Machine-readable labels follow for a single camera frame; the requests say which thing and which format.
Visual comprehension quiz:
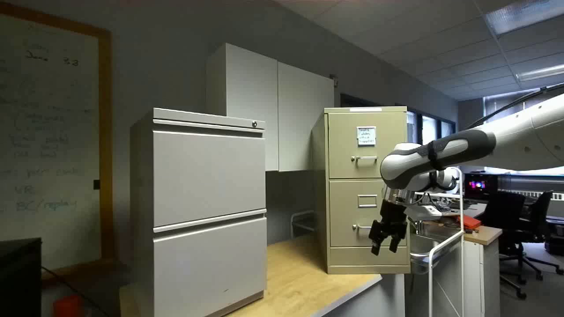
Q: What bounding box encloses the silver labelled drawer handle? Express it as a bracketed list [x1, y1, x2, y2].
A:
[349, 153, 380, 169]

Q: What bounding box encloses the narrow ceiling light panel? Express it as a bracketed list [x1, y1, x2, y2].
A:
[514, 61, 564, 82]

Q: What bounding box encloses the white wall cabinet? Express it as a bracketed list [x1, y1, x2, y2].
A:
[204, 40, 338, 174]

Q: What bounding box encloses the wood framed whiteboard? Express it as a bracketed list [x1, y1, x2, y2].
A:
[0, 1, 116, 278]

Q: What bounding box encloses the large ceiling light panel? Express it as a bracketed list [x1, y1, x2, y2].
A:
[483, 0, 564, 37]

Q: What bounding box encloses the black office chair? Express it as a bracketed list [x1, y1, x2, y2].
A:
[523, 188, 564, 276]
[477, 188, 546, 301]

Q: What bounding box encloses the white paper label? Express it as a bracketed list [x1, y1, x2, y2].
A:
[354, 123, 379, 148]

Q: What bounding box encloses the beige labelled file drawer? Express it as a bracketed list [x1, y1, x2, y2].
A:
[326, 109, 409, 179]

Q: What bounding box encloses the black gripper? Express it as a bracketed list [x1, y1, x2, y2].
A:
[366, 197, 410, 257]

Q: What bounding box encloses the white tube cart frame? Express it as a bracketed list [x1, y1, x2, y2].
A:
[407, 165, 467, 317]

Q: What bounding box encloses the dark window row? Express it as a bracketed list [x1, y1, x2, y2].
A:
[405, 109, 458, 163]

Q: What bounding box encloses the grey lateral file cabinet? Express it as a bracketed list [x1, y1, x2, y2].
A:
[128, 105, 268, 317]

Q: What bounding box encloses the black box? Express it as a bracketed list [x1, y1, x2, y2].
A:
[0, 236, 44, 317]

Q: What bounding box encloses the grey deep lateral drawer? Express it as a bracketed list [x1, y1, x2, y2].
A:
[151, 216, 268, 317]

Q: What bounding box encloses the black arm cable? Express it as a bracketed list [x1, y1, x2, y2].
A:
[467, 82, 564, 130]

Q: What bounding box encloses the red object on desk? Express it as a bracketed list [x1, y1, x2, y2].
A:
[461, 214, 483, 232]

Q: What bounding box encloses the wooden top side desk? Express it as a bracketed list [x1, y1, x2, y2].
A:
[461, 223, 504, 317]

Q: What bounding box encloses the red round object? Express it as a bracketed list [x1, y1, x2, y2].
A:
[51, 294, 86, 317]

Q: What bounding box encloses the white metal bracket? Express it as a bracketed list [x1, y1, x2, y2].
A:
[287, 207, 317, 239]

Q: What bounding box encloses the beige metal file cabinet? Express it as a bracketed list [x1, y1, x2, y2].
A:
[310, 103, 412, 276]

